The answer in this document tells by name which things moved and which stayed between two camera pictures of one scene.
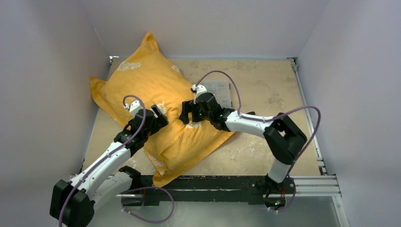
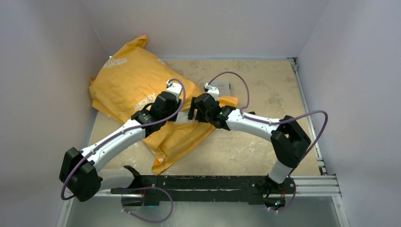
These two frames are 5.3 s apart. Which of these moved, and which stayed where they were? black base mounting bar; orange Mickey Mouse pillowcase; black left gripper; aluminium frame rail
Moved: black left gripper; orange Mickey Mouse pillowcase
Stayed: aluminium frame rail; black base mounting bar
